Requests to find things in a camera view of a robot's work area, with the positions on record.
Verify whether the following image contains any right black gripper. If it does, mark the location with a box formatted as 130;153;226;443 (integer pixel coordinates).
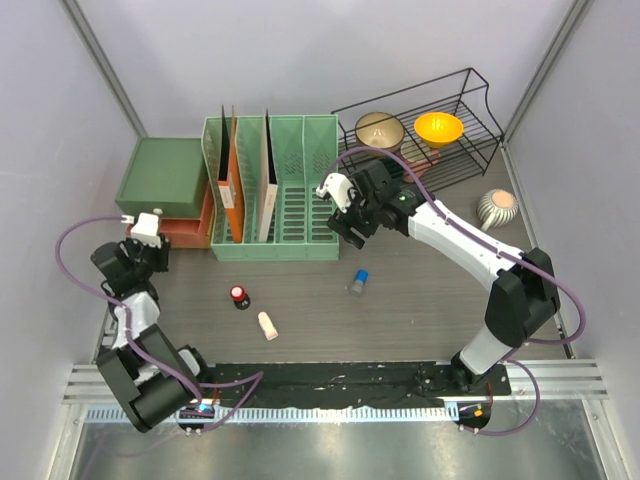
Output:
327;183;380;250

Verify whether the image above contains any drawer box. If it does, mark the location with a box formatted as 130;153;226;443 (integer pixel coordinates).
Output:
115;137;215;249

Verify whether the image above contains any white folder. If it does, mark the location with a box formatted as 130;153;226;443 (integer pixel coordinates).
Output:
256;111;278;243

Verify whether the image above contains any red black stamp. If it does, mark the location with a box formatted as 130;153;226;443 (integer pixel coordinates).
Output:
230;285;251;310

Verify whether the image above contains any orange folder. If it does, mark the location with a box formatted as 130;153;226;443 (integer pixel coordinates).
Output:
217;107;245;243

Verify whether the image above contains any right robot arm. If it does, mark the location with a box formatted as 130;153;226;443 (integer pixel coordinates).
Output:
316;161;560;395

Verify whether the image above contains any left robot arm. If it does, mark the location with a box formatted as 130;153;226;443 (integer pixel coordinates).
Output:
91;236;213;433

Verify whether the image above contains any blue grey bottle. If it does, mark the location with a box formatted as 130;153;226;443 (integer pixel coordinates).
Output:
348;269;368;296

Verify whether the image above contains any green file organizer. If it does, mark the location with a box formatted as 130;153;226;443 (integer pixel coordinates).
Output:
201;114;339;262

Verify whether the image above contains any pink mug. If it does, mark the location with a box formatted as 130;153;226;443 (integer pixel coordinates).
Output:
400;140;441;178

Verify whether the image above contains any brown glass bowl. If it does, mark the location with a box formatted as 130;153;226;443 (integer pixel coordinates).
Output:
355;112;405;152

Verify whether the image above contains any pink eraser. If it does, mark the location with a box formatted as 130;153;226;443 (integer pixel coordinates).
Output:
257;311;278;341

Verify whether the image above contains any orange bowl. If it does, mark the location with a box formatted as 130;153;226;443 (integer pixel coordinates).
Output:
414;112;464;148

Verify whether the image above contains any striped ceramic mug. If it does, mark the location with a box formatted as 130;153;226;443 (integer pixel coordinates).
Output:
476;189;519;232

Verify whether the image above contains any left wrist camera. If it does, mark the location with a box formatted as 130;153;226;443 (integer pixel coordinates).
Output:
120;209;162;248

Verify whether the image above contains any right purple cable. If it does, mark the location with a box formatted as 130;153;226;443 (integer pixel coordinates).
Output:
319;146;588;435

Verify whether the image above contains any black wire rack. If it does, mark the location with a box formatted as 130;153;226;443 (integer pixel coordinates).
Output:
333;67;504;192

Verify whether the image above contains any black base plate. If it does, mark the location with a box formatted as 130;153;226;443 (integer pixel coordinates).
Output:
205;361;512;410

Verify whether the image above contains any white cable tray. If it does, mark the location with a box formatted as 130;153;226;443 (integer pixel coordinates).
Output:
84;402;459;425

